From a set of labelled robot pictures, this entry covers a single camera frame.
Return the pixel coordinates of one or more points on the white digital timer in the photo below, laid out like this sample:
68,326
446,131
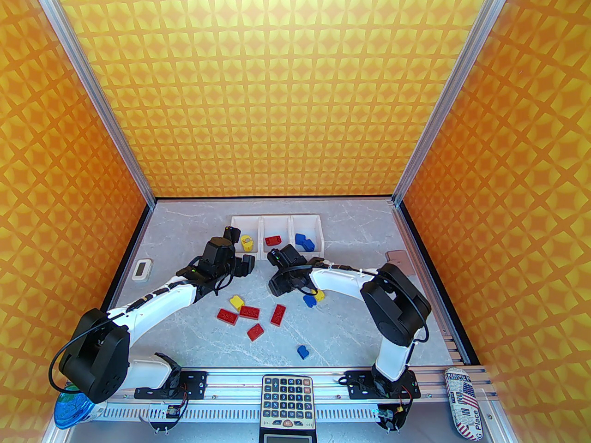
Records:
141,270

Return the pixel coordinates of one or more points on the pink flat rectangular object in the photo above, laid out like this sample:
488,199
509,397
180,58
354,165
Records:
397,255

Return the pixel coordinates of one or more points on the beige and black calculator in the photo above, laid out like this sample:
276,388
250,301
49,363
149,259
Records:
286,404

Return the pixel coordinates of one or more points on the small electronics board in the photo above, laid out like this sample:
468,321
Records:
168,414
388,416

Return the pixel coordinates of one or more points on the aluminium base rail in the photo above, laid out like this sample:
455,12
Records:
231,381

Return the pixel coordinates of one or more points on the yellow rounded lego with sticker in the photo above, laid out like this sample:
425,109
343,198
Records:
248,242

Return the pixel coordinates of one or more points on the white plastic bin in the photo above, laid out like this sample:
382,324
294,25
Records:
277,224
309,226
251,254

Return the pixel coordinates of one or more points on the aluminium frame post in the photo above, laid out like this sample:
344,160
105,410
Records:
451,91
94,91

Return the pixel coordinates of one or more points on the blue lego brick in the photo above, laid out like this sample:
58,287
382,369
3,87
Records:
309,246
303,352
301,238
308,300

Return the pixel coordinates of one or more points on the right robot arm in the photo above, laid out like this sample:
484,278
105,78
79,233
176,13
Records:
341,282

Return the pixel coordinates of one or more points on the yellow lego brick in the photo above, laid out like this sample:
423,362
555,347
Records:
237,302
318,295

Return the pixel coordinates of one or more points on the red lego brick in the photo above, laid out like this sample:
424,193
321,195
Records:
278,314
249,312
227,316
273,240
255,332

